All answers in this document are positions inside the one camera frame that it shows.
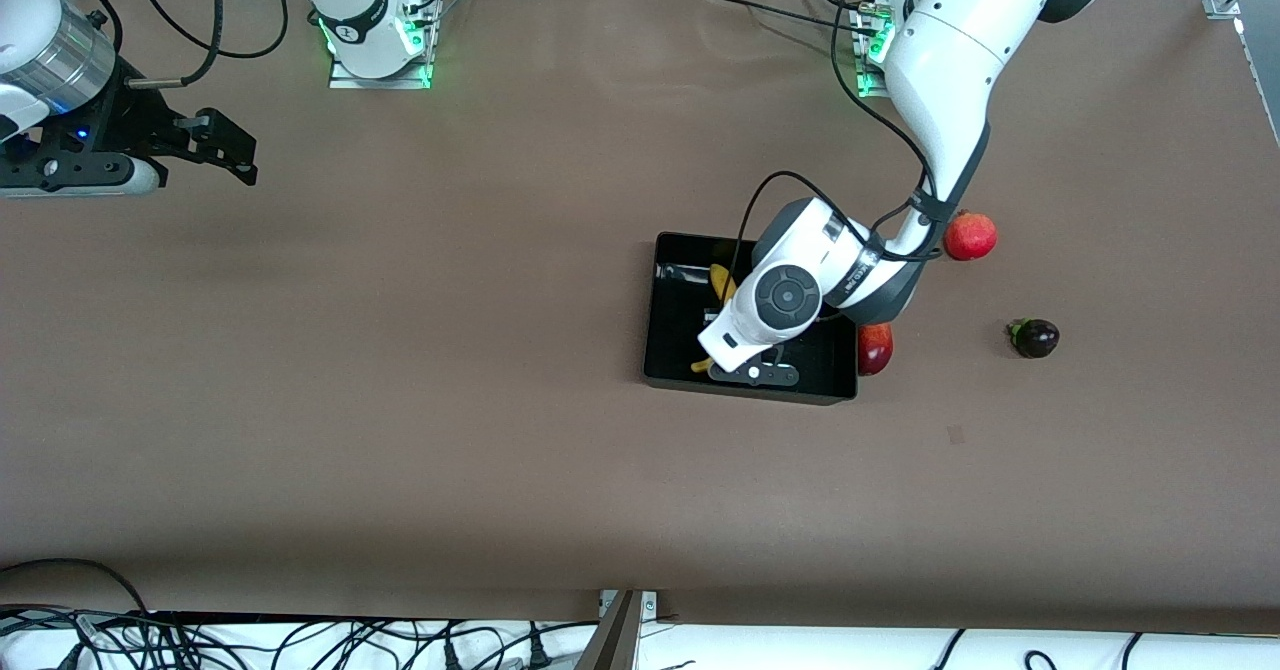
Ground black rectangular plastic box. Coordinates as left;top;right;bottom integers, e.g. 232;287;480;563
641;231;861;407

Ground yellow banana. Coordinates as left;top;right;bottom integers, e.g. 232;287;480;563
690;263;739;374

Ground red yellow mango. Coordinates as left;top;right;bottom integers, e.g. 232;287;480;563
858;323;894;377

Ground red pomegranate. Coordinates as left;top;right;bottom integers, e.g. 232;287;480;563
944;210;999;262

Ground dark purple eggplant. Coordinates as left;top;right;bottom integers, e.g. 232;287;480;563
1008;317;1061;359

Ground black cable with metal plug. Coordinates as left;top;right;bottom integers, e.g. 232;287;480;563
75;0;225;88

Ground black looping arm cable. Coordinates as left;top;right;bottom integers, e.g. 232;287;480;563
125;0;290;59

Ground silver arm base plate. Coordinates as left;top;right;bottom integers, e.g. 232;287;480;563
852;0;901;100
328;0;435;91

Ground grey metal post with bracket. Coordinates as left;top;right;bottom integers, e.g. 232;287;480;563
575;590;661;670

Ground black cable on table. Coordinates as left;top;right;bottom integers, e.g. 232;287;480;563
705;0;881;37

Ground black floor cable loop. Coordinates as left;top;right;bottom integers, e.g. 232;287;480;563
0;557;153;617

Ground tangled black floor cables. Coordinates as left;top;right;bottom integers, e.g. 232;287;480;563
0;605;601;670

